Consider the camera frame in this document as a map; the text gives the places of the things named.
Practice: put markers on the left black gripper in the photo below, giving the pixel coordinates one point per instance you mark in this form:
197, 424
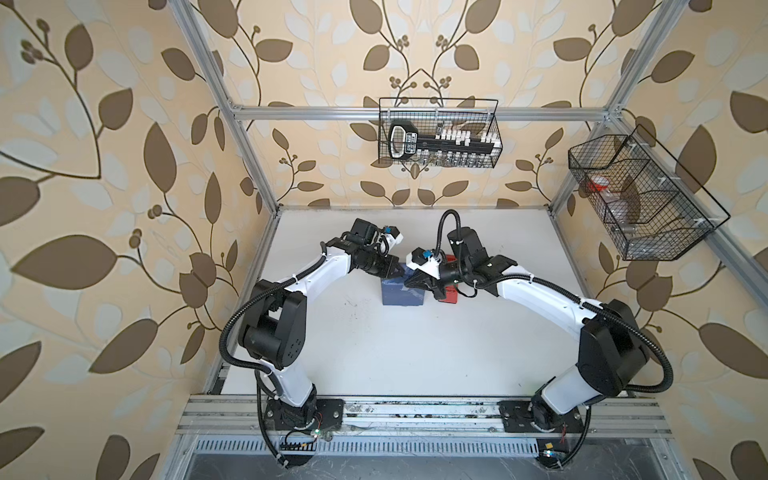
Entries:
385, 272

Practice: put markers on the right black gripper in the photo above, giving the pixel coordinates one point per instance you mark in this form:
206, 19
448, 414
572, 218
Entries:
431, 283

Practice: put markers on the light blue wrapping paper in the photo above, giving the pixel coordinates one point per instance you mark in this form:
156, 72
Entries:
395, 293

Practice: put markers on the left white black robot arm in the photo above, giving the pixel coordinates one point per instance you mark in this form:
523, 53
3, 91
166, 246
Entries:
267, 333

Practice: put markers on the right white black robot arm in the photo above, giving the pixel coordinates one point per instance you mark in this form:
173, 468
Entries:
614, 355

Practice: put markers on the red tape dispenser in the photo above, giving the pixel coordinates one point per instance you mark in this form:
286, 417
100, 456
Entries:
450, 288

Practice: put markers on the black socket wrench set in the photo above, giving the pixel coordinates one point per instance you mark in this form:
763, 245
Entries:
404, 142

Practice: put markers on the red capped clear container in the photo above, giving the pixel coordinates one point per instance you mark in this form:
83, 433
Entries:
597, 183

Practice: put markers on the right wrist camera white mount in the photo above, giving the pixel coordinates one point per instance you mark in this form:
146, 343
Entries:
425, 261

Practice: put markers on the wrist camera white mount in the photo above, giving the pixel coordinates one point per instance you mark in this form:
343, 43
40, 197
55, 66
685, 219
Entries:
387, 238
425, 261

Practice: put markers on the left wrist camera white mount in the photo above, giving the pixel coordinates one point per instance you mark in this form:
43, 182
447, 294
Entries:
387, 238

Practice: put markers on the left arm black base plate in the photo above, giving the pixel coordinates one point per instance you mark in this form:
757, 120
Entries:
317, 414

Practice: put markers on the black wire basket back wall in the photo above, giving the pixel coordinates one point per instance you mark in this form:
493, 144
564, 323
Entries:
476, 115

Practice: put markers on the black wire basket wall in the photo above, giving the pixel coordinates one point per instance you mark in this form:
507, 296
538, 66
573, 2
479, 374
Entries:
658, 206
476, 115

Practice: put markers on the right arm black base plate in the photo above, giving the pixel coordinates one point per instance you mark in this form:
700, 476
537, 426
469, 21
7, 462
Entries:
526, 416

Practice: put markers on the aluminium front rail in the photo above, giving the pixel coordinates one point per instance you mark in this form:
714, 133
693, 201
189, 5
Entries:
621, 418

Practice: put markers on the black wire basket right wall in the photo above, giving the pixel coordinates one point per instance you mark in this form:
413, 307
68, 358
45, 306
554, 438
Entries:
658, 206

